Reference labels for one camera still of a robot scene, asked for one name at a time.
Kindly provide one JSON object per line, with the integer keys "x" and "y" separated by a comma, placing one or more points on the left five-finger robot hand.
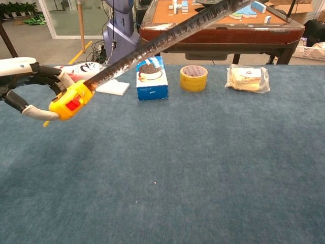
{"x": 17, "y": 66}

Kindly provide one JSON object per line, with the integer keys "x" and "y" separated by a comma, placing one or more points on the yellow tape measure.
{"x": 68, "y": 101}

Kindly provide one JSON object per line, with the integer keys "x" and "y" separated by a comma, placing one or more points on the yellow packing tape roll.
{"x": 193, "y": 84}

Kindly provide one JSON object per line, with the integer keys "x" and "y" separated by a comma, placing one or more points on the dark wooden furniture leg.
{"x": 7, "y": 42}

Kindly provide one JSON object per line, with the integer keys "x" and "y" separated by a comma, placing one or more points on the green cloth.
{"x": 35, "y": 20}

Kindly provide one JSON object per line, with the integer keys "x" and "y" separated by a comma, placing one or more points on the potted green plants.
{"x": 17, "y": 8}

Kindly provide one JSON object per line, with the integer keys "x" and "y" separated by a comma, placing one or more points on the plastic bottle red white label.
{"x": 86, "y": 68}

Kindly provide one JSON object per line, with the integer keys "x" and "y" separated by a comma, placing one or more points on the wooden pole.
{"x": 81, "y": 30}

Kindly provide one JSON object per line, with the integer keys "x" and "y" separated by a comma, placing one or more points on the blue cookie box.
{"x": 152, "y": 86}

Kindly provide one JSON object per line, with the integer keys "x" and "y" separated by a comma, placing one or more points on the white blue mahjong tile stack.
{"x": 179, "y": 6}

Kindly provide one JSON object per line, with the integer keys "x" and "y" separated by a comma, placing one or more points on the blue felt table mat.
{"x": 177, "y": 165}

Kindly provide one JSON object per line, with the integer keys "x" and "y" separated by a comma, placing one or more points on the brown mahjong table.
{"x": 241, "y": 35}

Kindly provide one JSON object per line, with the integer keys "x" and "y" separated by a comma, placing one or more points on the clear bag of snacks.
{"x": 246, "y": 78}

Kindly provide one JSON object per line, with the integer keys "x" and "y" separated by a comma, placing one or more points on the large blue mahjong tile block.
{"x": 259, "y": 7}

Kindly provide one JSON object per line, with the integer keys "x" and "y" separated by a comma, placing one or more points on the white plastic basket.
{"x": 308, "y": 53}

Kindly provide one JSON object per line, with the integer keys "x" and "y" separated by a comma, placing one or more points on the cardboard box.
{"x": 303, "y": 10}

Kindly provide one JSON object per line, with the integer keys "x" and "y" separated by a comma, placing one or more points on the black bag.
{"x": 314, "y": 31}

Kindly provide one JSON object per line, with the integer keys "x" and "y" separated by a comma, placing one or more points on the white wall switch plate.
{"x": 114, "y": 87}

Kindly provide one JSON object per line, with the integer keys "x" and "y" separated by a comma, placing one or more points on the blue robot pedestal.
{"x": 119, "y": 35}

